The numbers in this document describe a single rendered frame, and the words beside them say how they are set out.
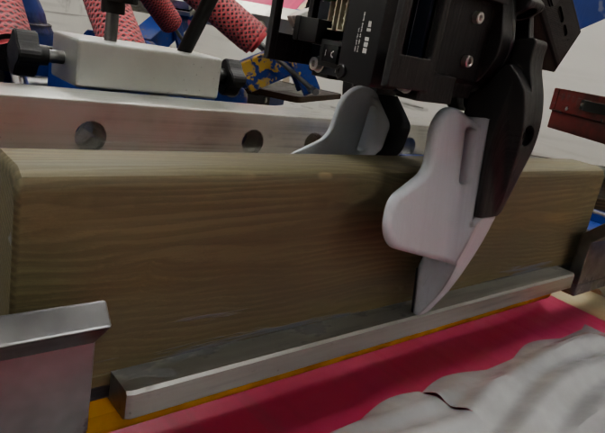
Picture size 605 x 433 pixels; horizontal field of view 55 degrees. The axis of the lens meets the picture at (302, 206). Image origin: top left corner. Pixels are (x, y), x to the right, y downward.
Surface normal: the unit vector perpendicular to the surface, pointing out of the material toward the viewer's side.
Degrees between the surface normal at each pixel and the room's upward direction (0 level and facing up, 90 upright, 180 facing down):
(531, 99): 74
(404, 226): 82
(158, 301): 90
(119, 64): 90
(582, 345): 32
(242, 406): 0
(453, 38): 90
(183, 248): 90
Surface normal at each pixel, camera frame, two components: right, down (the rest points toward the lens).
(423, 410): 0.27, -0.89
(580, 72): -0.76, 0.04
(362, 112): 0.54, 0.45
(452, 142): 0.65, 0.18
